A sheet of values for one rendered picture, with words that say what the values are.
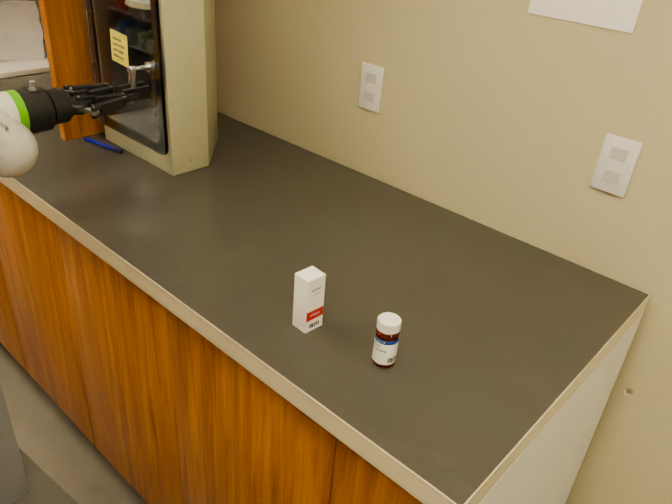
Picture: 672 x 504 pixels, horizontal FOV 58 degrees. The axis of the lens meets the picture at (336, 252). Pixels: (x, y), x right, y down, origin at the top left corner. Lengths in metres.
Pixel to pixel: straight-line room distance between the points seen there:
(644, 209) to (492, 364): 0.49
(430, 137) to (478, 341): 0.62
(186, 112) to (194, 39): 0.17
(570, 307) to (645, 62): 0.47
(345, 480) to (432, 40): 0.97
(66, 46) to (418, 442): 1.35
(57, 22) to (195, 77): 0.40
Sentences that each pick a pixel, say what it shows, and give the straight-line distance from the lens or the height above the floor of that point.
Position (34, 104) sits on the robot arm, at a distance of 1.40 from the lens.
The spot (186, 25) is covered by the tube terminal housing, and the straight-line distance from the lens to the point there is 1.52.
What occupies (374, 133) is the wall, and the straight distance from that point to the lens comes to 1.64.
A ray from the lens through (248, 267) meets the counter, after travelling 1.21.
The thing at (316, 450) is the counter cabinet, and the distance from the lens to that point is 1.05.
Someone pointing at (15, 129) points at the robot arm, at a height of 1.17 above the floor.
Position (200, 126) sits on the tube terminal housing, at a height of 1.05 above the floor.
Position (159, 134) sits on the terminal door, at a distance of 1.57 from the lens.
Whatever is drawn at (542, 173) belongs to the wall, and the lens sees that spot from 1.41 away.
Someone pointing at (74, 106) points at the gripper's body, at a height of 1.15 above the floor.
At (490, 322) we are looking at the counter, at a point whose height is 0.94.
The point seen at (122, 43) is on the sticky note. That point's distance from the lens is 1.63.
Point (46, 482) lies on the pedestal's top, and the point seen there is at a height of 0.94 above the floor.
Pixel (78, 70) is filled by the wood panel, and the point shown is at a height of 1.12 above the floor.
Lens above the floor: 1.59
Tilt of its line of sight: 31 degrees down
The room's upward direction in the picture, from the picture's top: 5 degrees clockwise
